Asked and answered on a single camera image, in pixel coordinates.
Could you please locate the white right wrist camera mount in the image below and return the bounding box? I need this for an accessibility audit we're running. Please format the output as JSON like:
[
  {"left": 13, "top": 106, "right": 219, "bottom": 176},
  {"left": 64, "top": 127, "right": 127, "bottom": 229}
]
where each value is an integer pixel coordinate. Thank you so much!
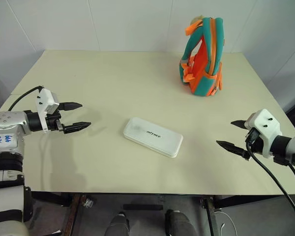
[{"left": 244, "top": 109, "right": 283, "bottom": 158}]

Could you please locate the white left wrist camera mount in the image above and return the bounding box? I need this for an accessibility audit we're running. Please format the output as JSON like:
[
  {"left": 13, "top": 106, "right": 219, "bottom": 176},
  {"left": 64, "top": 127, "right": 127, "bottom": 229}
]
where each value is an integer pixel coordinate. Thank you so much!
[{"left": 35, "top": 88, "right": 60, "bottom": 134}]

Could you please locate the white rectangular case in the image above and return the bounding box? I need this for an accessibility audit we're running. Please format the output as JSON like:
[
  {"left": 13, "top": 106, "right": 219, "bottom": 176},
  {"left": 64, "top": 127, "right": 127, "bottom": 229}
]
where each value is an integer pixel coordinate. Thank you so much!
[{"left": 123, "top": 117, "right": 184, "bottom": 158}]

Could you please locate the rusty metal table leg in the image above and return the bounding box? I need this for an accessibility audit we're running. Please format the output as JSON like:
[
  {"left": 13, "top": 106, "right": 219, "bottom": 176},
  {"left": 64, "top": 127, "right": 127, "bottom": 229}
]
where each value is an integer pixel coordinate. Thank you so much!
[{"left": 60, "top": 194, "right": 87, "bottom": 236}]

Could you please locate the thin white floor cable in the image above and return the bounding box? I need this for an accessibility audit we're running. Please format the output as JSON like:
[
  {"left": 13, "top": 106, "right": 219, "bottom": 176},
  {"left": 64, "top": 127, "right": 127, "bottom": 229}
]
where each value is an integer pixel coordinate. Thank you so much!
[{"left": 215, "top": 208, "right": 237, "bottom": 236}]

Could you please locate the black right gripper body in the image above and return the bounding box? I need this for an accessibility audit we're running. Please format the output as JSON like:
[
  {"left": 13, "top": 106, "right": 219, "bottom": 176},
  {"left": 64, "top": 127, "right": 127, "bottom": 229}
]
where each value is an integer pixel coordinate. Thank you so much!
[{"left": 244, "top": 127, "right": 265, "bottom": 155}]

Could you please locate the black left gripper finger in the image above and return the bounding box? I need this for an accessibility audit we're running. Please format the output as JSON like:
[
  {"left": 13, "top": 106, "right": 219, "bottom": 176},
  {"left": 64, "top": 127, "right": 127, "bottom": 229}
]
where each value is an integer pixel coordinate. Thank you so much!
[
  {"left": 59, "top": 101, "right": 84, "bottom": 111},
  {"left": 62, "top": 121, "right": 92, "bottom": 134}
]

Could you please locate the dark rounded shape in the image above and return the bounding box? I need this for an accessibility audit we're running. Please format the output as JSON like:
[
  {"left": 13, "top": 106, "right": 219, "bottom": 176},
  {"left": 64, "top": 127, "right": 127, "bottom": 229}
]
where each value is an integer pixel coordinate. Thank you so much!
[
  {"left": 164, "top": 209, "right": 198, "bottom": 236},
  {"left": 104, "top": 211, "right": 131, "bottom": 236}
]

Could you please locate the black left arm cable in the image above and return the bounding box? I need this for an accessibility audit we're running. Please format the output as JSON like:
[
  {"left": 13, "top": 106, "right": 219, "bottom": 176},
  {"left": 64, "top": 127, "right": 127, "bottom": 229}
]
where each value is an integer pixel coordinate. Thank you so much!
[{"left": 8, "top": 86, "right": 44, "bottom": 112}]

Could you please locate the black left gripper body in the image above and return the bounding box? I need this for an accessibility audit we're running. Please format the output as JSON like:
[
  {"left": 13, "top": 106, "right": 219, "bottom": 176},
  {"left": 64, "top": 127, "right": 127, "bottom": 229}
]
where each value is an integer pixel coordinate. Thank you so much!
[{"left": 45, "top": 110, "right": 66, "bottom": 133}]

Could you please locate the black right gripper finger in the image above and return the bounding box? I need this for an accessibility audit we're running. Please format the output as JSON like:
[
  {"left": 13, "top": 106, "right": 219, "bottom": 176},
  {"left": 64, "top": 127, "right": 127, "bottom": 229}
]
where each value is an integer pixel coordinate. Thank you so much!
[
  {"left": 216, "top": 140, "right": 252, "bottom": 162},
  {"left": 230, "top": 119, "right": 248, "bottom": 129}
]

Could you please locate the dark metal table leg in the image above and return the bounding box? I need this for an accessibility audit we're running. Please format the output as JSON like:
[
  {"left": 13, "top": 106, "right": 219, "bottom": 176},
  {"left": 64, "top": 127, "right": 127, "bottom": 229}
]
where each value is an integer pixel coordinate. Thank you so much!
[{"left": 201, "top": 196, "right": 220, "bottom": 236}]

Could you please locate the teal and orange backpack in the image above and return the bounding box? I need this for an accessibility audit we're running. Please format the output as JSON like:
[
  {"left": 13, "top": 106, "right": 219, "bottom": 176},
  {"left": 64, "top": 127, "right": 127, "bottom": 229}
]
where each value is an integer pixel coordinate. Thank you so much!
[{"left": 178, "top": 16, "right": 227, "bottom": 97}]

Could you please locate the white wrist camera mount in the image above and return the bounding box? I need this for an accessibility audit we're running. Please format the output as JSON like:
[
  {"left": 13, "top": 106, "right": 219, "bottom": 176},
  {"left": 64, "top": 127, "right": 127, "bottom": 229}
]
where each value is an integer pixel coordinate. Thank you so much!
[
  {"left": 244, "top": 109, "right": 283, "bottom": 158},
  {"left": 35, "top": 88, "right": 60, "bottom": 134}
]

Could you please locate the black table frame crossbar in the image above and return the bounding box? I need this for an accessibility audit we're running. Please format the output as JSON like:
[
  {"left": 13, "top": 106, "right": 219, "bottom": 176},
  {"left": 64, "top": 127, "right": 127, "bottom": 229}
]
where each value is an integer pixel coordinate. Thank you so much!
[{"left": 213, "top": 195, "right": 287, "bottom": 209}]

